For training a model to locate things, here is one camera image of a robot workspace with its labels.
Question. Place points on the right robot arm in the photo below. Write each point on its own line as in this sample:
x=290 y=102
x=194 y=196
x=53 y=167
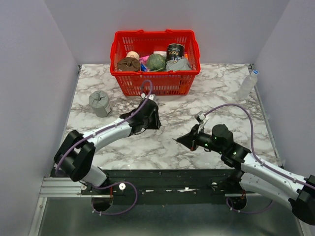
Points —
x=257 y=175

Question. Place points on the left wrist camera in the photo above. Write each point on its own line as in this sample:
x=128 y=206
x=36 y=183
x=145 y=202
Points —
x=149 y=96

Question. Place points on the brown wrapped roll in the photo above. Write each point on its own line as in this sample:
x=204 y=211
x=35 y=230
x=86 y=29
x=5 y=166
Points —
x=129 y=64

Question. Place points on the clear plastic bottle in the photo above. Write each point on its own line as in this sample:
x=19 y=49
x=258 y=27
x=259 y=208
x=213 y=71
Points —
x=247 y=85

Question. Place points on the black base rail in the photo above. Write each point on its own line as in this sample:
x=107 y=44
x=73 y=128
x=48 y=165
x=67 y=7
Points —
x=171 y=187

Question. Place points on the green round ball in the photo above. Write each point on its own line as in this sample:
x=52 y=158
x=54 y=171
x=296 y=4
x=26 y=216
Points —
x=156 y=62

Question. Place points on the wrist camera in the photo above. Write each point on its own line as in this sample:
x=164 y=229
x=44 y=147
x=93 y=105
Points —
x=202 y=120
x=149 y=96

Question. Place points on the red plastic basket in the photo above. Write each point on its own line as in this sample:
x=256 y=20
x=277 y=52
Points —
x=145 y=43

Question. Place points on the grey wrapped roll in basket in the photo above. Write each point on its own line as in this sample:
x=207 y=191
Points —
x=181 y=64

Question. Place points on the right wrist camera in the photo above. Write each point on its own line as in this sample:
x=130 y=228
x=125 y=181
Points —
x=202 y=120

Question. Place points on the beige egg shaped object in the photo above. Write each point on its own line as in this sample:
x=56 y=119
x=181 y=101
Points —
x=133 y=54

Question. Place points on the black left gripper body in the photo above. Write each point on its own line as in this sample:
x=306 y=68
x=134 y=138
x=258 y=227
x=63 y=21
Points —
x=148 y=123

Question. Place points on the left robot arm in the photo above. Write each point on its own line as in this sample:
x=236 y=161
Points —
x=76 y=153

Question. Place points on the black can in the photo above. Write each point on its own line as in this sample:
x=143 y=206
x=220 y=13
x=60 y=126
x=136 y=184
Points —
x=175 y=52

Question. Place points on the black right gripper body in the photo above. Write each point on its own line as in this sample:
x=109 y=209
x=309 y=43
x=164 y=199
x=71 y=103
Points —
x=199 y=135

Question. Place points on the grey wrapped roll on table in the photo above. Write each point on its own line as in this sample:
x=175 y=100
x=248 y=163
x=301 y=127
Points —
x=100 y=103

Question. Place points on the pink packet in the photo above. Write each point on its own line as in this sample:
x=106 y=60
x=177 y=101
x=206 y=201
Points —
x=143 y=66

